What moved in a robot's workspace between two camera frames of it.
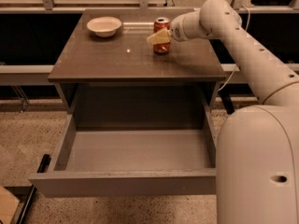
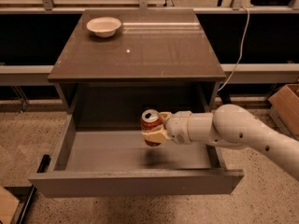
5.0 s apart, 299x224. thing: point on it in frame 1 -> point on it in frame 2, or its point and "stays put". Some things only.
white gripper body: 177,31 -> 177,128
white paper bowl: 104,26 stays put
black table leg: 225,95 stays put
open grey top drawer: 90,163 stays put
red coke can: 161,23 -> 150,119
